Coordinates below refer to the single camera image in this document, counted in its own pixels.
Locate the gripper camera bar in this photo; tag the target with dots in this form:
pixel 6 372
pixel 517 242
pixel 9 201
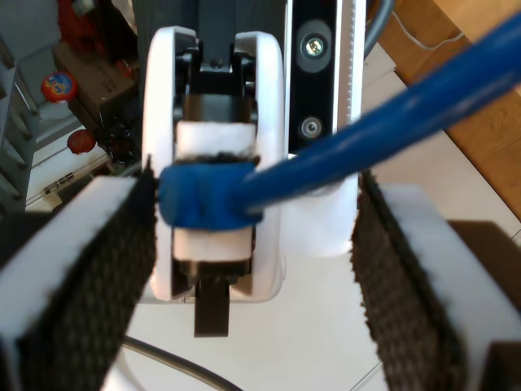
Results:
pixel 313 81

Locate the brown cardboard box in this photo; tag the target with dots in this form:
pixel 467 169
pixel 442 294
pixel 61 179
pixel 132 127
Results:
pixel 93 77

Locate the red round object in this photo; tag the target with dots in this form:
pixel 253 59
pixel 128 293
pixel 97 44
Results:
pixel 81 141

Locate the orange round container lid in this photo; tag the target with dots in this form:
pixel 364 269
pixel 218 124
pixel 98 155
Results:
pixel 59 86

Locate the grey metal shelf unit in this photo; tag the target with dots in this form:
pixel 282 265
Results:
pixel 16 122

